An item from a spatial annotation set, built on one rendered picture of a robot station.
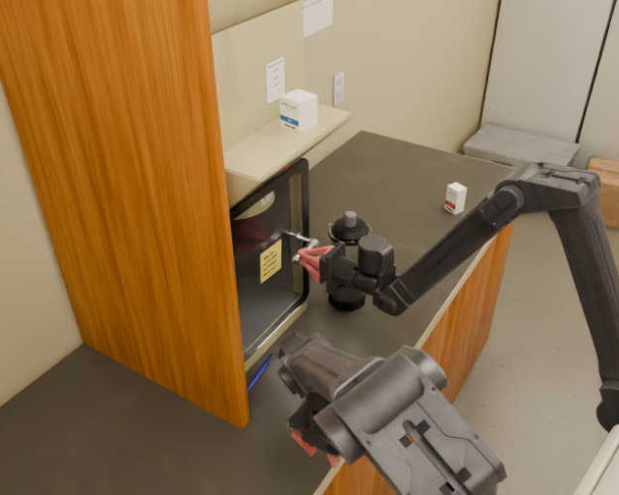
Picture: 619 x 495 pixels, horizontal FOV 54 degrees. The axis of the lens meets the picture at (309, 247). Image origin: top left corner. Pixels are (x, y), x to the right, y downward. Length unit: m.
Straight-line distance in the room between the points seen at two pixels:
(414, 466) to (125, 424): 0.98
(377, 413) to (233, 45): 0.73
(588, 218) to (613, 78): 3.10
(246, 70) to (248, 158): 0.16
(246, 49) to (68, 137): 0.35
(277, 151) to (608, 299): 0.58
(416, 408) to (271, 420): 0.87
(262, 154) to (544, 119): 3.23
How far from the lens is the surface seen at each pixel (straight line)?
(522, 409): 2.72
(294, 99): 1.14
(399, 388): 0.51
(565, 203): 0.92
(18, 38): 1.18
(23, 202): 1.40
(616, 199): 3.88
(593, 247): 0.96
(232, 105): 1.10
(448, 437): 0.50
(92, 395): 1.48
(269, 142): 1.12
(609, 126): 4.11
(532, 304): 3.22
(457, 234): 1.05
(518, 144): 3.99
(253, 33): 1.12
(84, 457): 1.38
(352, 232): 1.46
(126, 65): 0.99
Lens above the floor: 2.00
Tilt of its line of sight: 36 degrees down
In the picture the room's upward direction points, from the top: 1 degrees counter-clockwise
